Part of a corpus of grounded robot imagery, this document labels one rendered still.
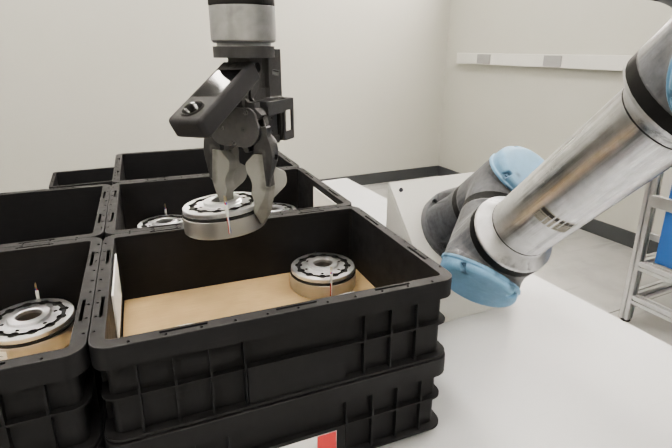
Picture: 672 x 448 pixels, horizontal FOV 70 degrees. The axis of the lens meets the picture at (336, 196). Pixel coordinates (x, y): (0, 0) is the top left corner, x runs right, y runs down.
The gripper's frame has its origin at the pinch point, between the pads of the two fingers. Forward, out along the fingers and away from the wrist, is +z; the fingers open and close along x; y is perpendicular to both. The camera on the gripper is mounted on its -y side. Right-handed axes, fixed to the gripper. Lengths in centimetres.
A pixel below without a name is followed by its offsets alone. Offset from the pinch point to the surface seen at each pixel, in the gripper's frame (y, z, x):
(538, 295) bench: 53, 30, -34
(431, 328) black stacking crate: 5.9, 13.5, -23.3
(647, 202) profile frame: 188, 43, -69
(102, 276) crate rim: -11.9, 6.1, 12.0
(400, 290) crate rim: 1.1, 6.5, -20.6
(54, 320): -14.1, 12.8, 19.4
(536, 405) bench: 18, 30, -36
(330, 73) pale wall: 318, 0, 148
